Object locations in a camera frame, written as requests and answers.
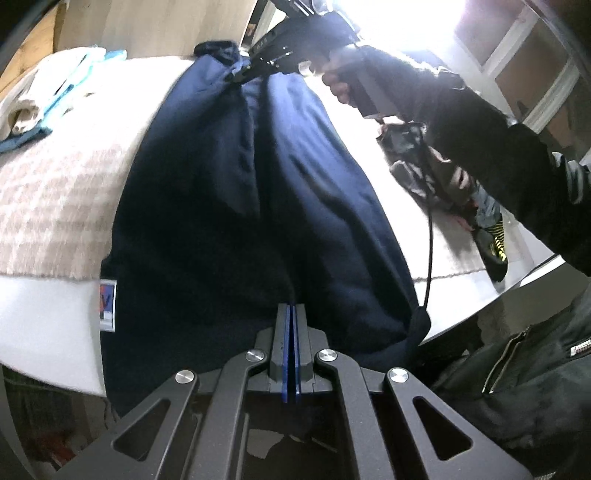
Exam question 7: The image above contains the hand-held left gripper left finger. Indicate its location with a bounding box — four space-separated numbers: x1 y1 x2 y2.
58 304 293 480

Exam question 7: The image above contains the grey garment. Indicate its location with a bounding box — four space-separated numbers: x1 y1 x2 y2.
473 189 504 232

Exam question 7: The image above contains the beige knit sweater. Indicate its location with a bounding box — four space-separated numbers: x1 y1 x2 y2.
0 46 105 137

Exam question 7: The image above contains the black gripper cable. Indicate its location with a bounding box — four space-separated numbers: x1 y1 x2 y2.
413 124 437 319

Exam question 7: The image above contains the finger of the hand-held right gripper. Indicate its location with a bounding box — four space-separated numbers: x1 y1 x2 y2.
249 46 298 72
226 64 280 87

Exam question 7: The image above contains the person's black jacket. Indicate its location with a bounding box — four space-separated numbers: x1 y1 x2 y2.
434 286 591 480

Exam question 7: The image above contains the navy blue garment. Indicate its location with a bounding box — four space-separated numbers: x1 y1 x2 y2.
100 41 432 416

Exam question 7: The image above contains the person's right forearm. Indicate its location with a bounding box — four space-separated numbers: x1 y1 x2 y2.
360 44 591 278

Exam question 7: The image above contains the white window frame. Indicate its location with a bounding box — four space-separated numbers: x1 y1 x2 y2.
452 0 591 153

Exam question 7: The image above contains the pine plank board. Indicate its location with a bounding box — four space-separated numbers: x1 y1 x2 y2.
0 0 70 100

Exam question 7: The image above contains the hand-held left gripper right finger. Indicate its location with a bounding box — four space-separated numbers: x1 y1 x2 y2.
292 304 534 480

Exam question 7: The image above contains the large light wooden board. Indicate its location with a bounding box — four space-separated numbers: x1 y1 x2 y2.
55 0 257 61

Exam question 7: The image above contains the person's right hand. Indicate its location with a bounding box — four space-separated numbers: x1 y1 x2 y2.
321 44 370 109

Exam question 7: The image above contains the plaid blanket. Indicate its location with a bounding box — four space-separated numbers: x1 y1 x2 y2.
0 55 490 282

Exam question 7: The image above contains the brown fleece garment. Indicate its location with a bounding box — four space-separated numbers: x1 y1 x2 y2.
379 122 476 213

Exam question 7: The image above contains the light blue folded garment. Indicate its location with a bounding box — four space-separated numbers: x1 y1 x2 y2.
0 48 127 155

